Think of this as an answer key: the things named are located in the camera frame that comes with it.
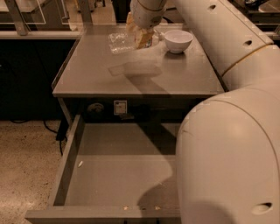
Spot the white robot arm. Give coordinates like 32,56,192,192
173,0,280,224

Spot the open grey top drawer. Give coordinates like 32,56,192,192
25,115,181,224

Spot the grey cabinet with top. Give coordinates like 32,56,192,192
51,24,228,127

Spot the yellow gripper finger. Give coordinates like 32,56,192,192
126,12,137,33
135,29,154,49

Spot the round grey wheel under top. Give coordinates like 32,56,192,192
87,102,104,113

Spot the white label tag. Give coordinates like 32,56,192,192
114,100,127,116

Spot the black cable on floor left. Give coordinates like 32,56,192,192
9,118,68,156

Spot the clear plastic water bottle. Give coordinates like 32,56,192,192
108,32,161,54

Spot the white ceramic bowl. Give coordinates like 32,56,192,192
164,30,193,53

